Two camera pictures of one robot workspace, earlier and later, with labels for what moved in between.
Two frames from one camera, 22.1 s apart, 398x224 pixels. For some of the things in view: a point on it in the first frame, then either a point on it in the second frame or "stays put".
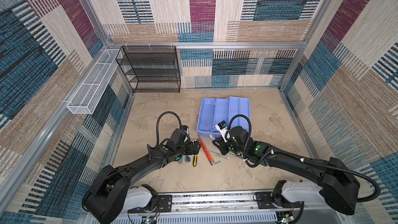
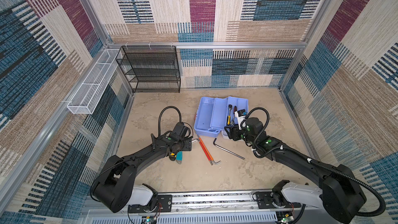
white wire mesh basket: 86,99 stays put
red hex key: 205,153 stays put
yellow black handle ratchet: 195,160 to 228,118
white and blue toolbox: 236,111 stays put
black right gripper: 222,145 to 233,131
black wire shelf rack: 151,68 stays put
